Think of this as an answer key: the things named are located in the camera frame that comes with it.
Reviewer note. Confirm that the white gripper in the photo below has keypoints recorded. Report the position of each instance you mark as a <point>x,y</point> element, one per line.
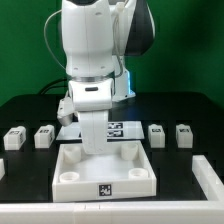
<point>94,126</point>

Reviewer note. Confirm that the white square tabletop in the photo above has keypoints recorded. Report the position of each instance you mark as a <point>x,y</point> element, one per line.
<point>122,171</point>

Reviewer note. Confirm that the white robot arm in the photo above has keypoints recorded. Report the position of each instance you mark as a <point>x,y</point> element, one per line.
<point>96,34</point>

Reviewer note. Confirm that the white sheet with markers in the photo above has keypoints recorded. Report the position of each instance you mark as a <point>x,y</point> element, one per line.
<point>119,130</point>

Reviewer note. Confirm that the white part at left edge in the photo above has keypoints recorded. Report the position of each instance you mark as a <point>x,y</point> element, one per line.
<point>2,168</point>

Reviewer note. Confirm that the white obstacle fence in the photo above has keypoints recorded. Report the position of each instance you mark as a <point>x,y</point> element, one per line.
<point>210,211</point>

